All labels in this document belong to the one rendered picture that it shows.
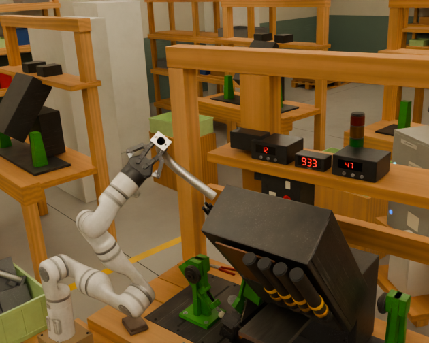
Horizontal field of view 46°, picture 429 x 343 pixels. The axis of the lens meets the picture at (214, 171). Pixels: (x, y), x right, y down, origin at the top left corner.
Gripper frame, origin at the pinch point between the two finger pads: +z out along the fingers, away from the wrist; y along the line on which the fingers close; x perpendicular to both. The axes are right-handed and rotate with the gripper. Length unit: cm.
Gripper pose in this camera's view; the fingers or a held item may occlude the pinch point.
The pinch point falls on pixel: (159, 145)
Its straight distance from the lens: 159.0
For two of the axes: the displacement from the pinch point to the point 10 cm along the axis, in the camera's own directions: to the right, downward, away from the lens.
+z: 6.1, -7.5, 2.7
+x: -1.4, 2.4, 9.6
